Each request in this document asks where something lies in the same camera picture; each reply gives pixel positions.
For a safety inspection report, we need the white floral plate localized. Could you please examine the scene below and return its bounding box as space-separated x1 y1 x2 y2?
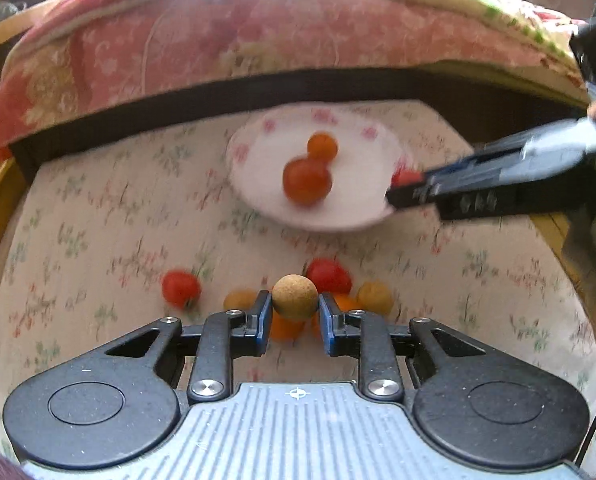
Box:
225 105 411 233

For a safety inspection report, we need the pink floral quilt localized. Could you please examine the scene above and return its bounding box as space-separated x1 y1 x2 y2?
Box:
0 0 594 161

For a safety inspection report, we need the floral tablecloth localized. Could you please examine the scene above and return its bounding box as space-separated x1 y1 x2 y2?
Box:
0 100 596 466

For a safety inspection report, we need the red cherry tomato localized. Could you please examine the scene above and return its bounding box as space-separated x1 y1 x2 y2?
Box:
391 167 425 188
305 258 354 296
161 269 202 309

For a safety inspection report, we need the large red-orange tomato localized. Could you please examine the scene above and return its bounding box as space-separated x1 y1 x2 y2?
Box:
282 156 333 207

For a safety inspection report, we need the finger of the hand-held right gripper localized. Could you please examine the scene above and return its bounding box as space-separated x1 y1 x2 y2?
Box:
420 132 529 186
385 180 569 221

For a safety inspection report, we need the dark brown bed frame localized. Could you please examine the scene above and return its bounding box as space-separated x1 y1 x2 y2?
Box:
8 67 594 181

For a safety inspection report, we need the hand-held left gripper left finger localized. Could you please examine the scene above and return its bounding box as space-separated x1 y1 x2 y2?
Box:
103 290 273 403

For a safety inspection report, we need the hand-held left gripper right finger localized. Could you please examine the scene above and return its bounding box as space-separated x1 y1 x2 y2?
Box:
318 292 484 403

